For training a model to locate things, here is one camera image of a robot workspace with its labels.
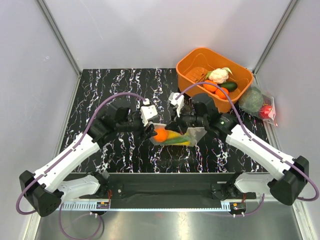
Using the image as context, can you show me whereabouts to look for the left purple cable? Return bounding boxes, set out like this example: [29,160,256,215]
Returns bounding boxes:
[16,92,148,216]

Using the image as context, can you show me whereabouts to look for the green fake melon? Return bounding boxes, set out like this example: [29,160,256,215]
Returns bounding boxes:
[239,89,264,113]

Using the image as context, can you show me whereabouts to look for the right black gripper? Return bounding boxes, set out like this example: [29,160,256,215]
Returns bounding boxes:
[165,104,208,136]

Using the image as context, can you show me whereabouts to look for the slotted cable duct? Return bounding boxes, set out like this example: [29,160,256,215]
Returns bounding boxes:
[62,199,231,213]

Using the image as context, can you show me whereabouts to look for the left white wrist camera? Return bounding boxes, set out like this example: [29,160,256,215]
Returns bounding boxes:
[140,98,158,127]

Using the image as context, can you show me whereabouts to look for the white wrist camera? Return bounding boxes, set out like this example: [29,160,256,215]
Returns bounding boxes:
[140,98,158,127]
[168,92,184,118]

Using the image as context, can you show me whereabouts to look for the clear polka dot zip bag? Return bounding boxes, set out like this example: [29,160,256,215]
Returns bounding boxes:
[150,123,207,147]

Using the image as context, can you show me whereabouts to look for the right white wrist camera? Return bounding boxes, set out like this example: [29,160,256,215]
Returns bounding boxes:
[168,92,184,118]

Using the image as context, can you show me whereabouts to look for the yellow fake bananas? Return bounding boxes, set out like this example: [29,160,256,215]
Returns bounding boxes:
[167,130,191,146]

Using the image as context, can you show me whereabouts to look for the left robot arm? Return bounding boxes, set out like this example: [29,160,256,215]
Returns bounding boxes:
[18,99,158,217]

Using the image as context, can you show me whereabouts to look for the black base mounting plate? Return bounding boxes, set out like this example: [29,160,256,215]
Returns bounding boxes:
[67,172,257,210]

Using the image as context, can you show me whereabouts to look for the green fake cucumber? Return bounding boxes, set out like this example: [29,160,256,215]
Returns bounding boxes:
[163,135,190,145]

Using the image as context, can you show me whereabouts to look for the white fake cauliflower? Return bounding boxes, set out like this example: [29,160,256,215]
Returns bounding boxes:
[205,67,233,84]

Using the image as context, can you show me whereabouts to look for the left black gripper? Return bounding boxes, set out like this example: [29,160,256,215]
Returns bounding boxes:
[116,105,158,141]

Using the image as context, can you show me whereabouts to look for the dark green fake avocado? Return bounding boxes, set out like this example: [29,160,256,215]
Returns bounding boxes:
[219,81,238,92]

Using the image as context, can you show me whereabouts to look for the red fake apple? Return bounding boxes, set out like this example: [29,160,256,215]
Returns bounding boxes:
[259,105,273,119]

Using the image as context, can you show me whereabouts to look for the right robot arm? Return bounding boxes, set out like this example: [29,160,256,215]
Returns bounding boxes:
[165,92,309,206]

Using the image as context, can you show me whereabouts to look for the orange plastic basket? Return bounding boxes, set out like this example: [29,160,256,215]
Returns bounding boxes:
[176,47,254,104]

